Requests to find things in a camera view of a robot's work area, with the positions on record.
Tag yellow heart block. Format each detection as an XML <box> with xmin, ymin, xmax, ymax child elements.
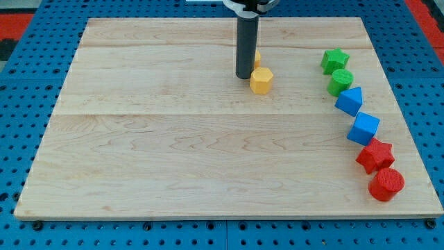
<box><xmin>254</xmin><ymin>50</ymin><xmax>261</xmax><ymax>69</ymax></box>

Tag yellow hexagon block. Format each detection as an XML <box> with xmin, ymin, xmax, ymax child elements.
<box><xmin>250</xmin><ymin>67</ymin><xmax>274</xmax><ymax>94</ymax></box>

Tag light wooden board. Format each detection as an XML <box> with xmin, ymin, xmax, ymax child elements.
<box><xmin>14</xmin><ymin>17</ymin><xmax>443</xmax><ymax>221</ymax></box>

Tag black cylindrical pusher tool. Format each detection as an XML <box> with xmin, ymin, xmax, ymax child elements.
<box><xmin>236</xmin><ymin>16</ymin><xmax>259</xmax><ymax>79</ymax></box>

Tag green cylinder block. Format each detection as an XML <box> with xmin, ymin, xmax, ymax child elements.
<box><xmin>327</xmin><ymin>69</ymin><xmax>354</xmax><ymax>97</ymax></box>

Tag blue triangle block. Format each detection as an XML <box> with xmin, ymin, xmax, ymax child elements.
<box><xmin>334</xmin><ymin>87</ymin><xmax>364</xmax><ymax>117</ymax></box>

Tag green star block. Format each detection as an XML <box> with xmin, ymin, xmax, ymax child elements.
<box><xmin>321</xmin><ymin>48</ymin><xmax>350</xmax><ymax>75</ymax></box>

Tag blue cube block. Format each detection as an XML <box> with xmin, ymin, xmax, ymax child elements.
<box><xmin>347</xmin><ymin>112</ymin><xmax>380</xmax><ymax>146</ymax></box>

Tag red star block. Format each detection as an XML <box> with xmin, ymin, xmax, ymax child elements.
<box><xmin>355</xmin><ymin>138</ymin><xmax>395</xmax><ymax>174</ymax></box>

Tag red cylinder block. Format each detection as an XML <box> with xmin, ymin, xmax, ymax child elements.
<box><xmin>368</xmin><ymin>168</ymin><xmax>405</xmax><ymax>201</ymax></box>

